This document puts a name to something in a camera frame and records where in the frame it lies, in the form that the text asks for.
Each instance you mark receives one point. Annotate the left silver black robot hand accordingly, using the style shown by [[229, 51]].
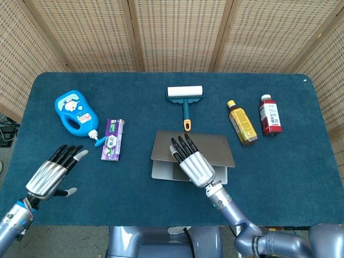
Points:
[[45, 178]]

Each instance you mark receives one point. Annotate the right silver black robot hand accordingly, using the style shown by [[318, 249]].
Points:
[[194, 166]]

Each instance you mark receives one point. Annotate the silver grey laptop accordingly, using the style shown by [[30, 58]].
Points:
[[215, 150]]

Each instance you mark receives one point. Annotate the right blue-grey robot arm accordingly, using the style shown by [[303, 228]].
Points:
[[268, 242]]

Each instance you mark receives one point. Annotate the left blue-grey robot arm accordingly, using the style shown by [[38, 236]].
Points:
[[13, 220]]

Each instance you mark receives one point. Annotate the yellow label tea bottle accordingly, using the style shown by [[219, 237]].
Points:
[[242, 123]]

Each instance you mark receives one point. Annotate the teal lint roller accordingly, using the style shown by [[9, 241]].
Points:
[[185, 92]]

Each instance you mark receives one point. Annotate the blue detergent bottle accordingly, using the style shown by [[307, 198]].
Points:
[[71, 107]]

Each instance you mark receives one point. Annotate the dark teal table mat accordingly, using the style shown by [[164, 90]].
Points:
[[121, 188]]

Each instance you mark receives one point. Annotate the purple toothpaste box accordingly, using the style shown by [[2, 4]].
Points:
[[113, 139]]

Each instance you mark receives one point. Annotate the blue-grey robot torso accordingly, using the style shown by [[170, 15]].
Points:
[[150, 243]]

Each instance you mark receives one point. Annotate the red juice bottle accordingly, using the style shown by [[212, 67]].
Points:
[[270, 115]]

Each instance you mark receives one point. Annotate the woven bamboo folding screen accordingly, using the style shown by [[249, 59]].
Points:
[[177, 32]]

